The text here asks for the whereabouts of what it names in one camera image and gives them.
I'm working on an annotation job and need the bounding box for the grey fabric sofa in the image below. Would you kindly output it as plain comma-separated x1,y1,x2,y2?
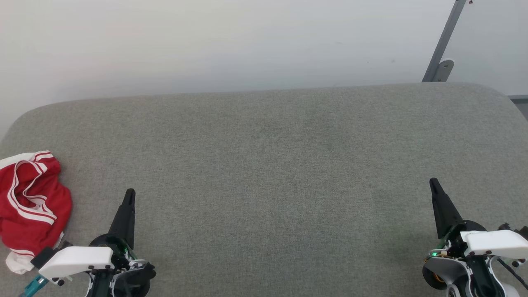
0,82,528,297

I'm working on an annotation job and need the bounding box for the grey baseboard strip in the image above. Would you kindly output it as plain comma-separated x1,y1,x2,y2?
509,95,528,121

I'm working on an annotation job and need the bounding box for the black right camera cable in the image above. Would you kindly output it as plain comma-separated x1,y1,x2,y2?
496,257,528,289

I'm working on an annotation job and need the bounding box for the grey metal mounting bracket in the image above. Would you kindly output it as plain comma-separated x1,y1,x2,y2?
432,59,455,83

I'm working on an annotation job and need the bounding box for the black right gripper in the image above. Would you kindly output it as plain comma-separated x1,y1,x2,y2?
429,177,488,259

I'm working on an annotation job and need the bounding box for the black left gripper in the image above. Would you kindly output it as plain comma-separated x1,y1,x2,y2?
89,189,138,269

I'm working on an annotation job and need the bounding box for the grey metal support strut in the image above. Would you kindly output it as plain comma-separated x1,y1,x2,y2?
422,0,467,83

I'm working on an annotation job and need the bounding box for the red white basketball jersey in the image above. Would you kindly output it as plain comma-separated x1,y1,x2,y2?
0,151,73,275

